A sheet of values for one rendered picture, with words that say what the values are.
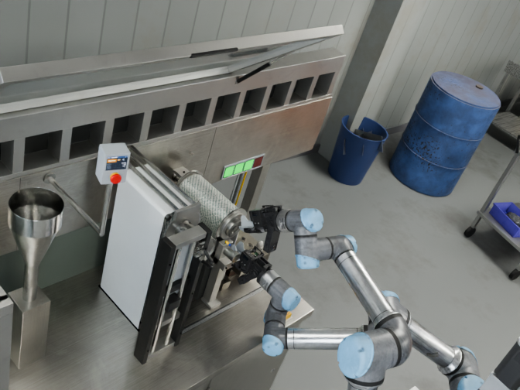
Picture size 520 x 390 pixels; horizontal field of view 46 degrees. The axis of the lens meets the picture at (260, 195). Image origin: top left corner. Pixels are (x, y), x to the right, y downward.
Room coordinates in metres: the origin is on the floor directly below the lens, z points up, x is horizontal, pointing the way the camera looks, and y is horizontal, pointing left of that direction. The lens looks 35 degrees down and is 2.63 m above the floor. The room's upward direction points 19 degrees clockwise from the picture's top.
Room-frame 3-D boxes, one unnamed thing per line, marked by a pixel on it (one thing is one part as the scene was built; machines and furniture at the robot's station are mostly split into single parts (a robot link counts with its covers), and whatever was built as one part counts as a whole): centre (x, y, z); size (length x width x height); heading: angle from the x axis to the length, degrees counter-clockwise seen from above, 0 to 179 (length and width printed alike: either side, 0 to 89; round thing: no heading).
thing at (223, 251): (1.70, 0.05, 1.05); 0.06 x 0.05 x 0.31; 56
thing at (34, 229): (1.21, 0.55, 1.50); 0.14 x 0.14 x 0.06
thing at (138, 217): (1.56, 0.38, 1.17); 0.34 x 0.05 x 0.54; 56
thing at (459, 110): (4.92, -1.32, 0.46); 0.63 x 0.61 x 0.92; 52
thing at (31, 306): (1.21, 0.55, 1.18); 0.14 x 0.14 x 0.57
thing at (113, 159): (1.31, 0.39, 1.66); 0.07 x 0.07 x 0.10; 41
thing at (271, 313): (1.63, -0.20, 1.01); 0.11 x 0.08 x 0.11; 5
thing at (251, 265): (1.74, -0.07, 1.12); 0.12 x 0.08 x 0.09; 56
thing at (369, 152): (4.49, -0.64, 0.26); 0.44 x 0.40 x 0.51; 54
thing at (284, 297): (1.65, -0.20, 1.11); 0.11 x 0.08 x 0.09; 56
